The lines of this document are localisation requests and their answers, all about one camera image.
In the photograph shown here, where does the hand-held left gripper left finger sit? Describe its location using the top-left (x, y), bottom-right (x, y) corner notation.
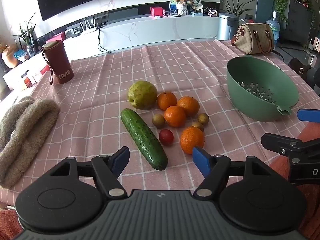
top-left (50, 146), bottom-right (130, 198)

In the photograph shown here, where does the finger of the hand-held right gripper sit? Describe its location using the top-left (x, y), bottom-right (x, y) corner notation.
top-left (261, 132), bottom-right (320, 157)
top-left (297, 108), bottom-right (320, 122)

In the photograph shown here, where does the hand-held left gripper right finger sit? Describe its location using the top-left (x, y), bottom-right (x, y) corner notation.
top-left (192, 146), bottom-right (273, 198)

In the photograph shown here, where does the green cucumber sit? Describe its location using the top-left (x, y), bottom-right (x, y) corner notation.
top-left (120, 108), bottom-right (168, 170)

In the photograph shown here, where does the red cherry tomato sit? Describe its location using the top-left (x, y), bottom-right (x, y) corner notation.
top-left (159, 129), bottom-right (174, 146)

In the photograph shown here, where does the orange with stem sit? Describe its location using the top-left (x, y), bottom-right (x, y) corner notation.
top-left (157, 92), bottom-right (177, 111)

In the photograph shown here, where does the yellow-green pear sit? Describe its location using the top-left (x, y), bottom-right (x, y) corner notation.
top-left (127, 80), bottom-right (158, 110)

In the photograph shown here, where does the green colander bowl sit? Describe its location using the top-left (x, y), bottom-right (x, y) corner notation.
top-left (226, 56), bottom-right (300, 122)

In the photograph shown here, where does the black bag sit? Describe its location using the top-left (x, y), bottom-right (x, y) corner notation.
top-left (306, 67), bottom-right (320, 90)

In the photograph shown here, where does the dark brown leather bag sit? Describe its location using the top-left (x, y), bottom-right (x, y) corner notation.
top-left (287, 57), bottom-right (313, 80)

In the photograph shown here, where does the pink checked tablecloth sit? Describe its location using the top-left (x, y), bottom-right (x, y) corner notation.
top-left (0, 39), bottom-right (320, 205)

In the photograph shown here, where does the grey storage cabinet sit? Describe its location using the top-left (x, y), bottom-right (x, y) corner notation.
top-left (282, 0), bottom-right (315, 47)

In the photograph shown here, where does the beige patterned handbag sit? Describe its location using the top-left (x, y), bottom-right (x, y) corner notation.
top-left (230, 23), bottom-right (275, 55)

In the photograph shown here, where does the blue water jug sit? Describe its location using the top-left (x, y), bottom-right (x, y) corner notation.
top-left (265, 11), bottom-right (280, 45)

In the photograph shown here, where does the beige fuzzy cloth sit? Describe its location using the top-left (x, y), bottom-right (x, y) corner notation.
top-left (0, 96), bottom-right (60, 188)

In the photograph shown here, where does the silver trash can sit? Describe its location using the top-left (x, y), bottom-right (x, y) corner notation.
top-left (218, 13), bottom-right (240, 41)

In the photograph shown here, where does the long-leaf potted plant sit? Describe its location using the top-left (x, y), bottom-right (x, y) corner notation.
top-left (214, 0), bottom-right (257, 18)

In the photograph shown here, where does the white marble media cabinet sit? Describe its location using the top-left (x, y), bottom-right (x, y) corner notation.
top-left (32, 14), bottom-right (222, 55)

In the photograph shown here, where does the white router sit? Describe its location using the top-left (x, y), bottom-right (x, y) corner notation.
top-left (79, 17), bottom-right (98, 34)

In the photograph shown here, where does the pink box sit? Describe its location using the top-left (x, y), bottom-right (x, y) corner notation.
top-left (46, 32), bottom-right (66, 43)

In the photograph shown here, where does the red box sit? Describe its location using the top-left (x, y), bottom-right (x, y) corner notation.
top-left (150, 6), bottom-right (164, 18)

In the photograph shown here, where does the teddy bear in white wrap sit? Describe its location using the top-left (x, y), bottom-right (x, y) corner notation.
top-left (174, 0), bottom-right (192, 15)

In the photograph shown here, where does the thin-leaf potted plant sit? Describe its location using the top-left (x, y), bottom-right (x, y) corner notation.
top-left (12, 12), bottom-right (37, 57)

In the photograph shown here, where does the dark red cup with strap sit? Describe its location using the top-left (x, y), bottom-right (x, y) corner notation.
top-left (41, 40), bottom-right (74, 85)

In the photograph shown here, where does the black cable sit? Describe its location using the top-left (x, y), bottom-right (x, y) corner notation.
top-left (98, 26), bottom-right (145, 53)

